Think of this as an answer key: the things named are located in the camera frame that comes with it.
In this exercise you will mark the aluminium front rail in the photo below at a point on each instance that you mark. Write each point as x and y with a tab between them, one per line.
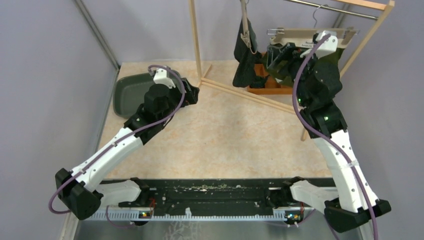
137	215

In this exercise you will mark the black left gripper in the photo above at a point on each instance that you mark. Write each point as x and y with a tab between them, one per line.
191	93

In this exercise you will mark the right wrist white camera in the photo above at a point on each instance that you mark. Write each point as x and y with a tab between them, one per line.
329	43

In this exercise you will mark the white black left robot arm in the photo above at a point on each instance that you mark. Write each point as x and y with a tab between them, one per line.
83	190

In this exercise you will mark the beige clip hanger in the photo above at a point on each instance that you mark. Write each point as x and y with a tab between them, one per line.
245	34
307	37

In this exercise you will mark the wrist white camera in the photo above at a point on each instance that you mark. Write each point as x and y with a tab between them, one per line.
162	76
329	43

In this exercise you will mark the light wooden clothes rack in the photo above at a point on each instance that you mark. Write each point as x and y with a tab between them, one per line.
242	91

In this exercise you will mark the orange wooden compartment tray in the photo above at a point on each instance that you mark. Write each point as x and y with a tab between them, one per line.
270	87

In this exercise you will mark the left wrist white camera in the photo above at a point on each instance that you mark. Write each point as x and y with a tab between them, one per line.
162	76

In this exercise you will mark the grey-green plastic tub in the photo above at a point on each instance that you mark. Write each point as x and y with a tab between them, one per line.
129	92

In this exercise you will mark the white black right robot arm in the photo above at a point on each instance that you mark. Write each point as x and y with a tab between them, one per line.
316	81

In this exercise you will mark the black striped garment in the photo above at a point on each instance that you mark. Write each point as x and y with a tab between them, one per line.
245	75

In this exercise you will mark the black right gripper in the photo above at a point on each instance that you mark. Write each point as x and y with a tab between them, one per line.
292	54

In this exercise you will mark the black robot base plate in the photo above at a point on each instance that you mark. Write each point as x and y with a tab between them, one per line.
212	197

